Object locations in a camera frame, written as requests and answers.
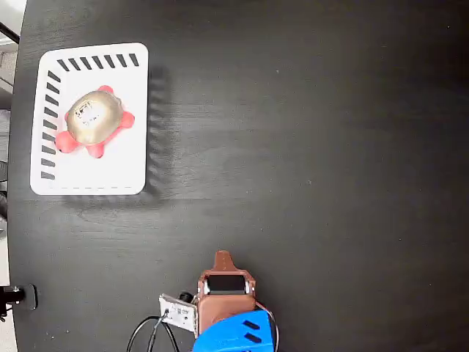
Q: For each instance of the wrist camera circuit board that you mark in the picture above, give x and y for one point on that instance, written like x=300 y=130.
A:
x=177 y=311

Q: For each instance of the black table clamp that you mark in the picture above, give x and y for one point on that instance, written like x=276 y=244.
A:
x=31 y=297

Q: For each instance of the white slotted tray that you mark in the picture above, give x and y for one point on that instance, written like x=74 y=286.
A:
x=128 y=165

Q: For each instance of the black metal bar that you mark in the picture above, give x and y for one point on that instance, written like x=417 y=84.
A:
x=9 y=32

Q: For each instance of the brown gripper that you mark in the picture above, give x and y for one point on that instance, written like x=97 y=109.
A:
x=225 y=306

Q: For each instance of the red turtle toy gold shell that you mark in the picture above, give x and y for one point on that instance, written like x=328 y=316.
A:
x=95 y=117

